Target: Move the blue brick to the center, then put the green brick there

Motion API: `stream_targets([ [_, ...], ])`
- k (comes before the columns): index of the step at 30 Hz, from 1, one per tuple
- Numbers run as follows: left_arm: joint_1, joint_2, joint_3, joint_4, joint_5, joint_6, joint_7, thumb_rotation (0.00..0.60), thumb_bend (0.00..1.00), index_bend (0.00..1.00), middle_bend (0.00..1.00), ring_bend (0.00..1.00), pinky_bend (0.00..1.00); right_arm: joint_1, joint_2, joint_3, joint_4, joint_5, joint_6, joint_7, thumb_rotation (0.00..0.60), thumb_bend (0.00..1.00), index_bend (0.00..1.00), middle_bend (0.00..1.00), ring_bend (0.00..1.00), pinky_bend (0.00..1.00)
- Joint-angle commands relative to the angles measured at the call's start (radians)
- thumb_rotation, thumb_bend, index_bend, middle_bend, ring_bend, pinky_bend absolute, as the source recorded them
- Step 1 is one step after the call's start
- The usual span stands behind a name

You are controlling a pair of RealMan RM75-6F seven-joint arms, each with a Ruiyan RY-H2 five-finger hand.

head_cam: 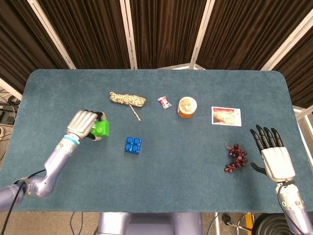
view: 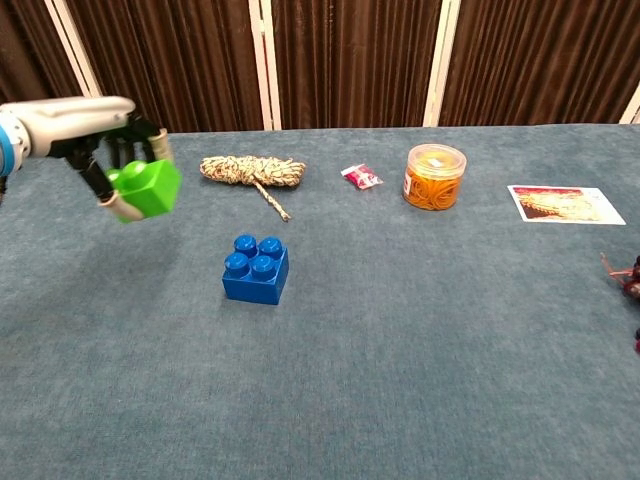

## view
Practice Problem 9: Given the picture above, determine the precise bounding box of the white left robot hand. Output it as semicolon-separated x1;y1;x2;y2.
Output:
22;96;175;224

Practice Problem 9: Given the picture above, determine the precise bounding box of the green toy block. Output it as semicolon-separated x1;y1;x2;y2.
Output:
105;159;183;224

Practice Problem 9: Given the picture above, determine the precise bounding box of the blue toy block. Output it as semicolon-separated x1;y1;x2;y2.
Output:
221;234;290;305

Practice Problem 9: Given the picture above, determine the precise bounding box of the small red snack packet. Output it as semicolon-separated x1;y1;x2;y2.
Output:
340;162;384;192

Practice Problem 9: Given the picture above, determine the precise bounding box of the blue felt table cover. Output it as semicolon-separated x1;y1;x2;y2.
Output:
0;122;640;480

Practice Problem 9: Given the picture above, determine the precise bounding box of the clear jar of rubber bands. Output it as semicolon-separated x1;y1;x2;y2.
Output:
402;143;468;212

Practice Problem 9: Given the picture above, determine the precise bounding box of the printed photo card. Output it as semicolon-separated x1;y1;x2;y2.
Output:
507;185;627;226

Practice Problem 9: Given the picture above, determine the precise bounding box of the bunch of dark red grapes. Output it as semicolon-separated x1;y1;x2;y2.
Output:
599;252;640;356

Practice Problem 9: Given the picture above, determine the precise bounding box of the braided beige rope bundle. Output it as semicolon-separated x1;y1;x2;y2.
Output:
199;154;307;222

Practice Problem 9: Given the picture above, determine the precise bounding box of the brown folding screen white frame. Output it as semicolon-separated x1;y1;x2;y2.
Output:
0;0;640;135

